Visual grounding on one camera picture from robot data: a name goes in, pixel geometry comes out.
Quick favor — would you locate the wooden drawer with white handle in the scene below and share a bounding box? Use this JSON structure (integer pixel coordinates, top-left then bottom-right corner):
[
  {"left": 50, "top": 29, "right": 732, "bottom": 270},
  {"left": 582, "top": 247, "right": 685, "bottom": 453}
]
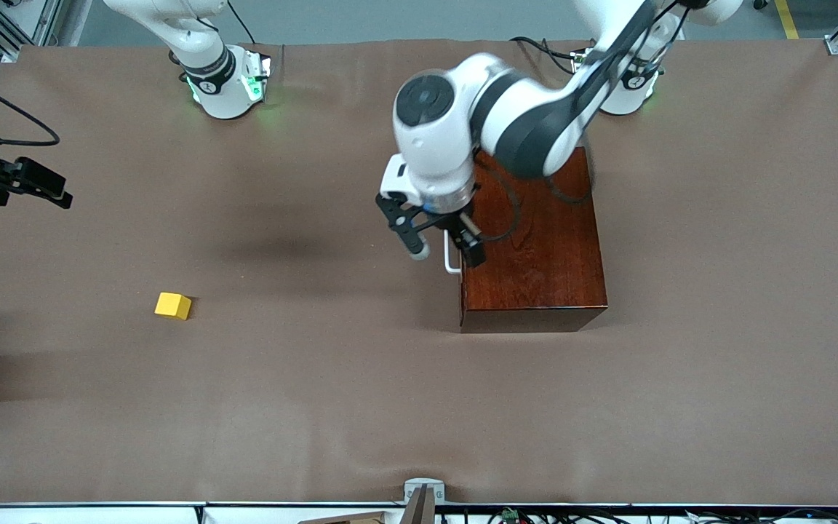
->
[{"left": 444, "top": 229, "right": 465, "bottom": 276}]

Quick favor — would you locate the yellow block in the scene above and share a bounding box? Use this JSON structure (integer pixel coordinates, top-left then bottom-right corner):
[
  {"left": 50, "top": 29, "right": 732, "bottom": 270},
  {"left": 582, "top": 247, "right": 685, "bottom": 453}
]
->
[{"left": 155, "top": 292, "right": 192, "bottom": 321}]

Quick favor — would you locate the dark red wooden cabinet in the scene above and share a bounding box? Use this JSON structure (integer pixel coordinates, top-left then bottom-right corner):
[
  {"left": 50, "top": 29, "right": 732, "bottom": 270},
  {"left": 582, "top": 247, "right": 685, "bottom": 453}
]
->
[{"left": 460, "top": 146, "right": 607, "bottom": 333}]

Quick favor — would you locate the light wooden board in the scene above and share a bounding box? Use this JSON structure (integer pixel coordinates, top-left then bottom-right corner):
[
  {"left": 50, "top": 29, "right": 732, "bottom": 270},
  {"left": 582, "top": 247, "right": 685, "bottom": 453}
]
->
[{"left": 298, "top": 511, "right": 391, "bottom": 524}]

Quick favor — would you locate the aluminium frame structure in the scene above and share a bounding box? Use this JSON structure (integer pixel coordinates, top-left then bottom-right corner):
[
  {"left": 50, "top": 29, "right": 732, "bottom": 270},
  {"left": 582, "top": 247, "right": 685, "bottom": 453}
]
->
[{"left": 0, "top": 0, "right": 92, "bottom": 65}]

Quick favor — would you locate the black base cable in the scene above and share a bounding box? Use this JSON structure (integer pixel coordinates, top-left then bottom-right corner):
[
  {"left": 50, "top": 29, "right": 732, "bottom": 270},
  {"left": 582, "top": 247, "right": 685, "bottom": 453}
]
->
[
  {"left": 510, "top": 36, "right": 581, "bottom": 75},
  {"left": 226, "top": 0, "right": 256, "bottom": 46}
]

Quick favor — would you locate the grey metal bracket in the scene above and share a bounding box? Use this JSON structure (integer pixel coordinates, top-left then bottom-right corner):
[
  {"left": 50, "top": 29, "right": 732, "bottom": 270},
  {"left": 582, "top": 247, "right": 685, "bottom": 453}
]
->
[{"left": 403, "top": 477, "right": 447, "bottom": 524}]

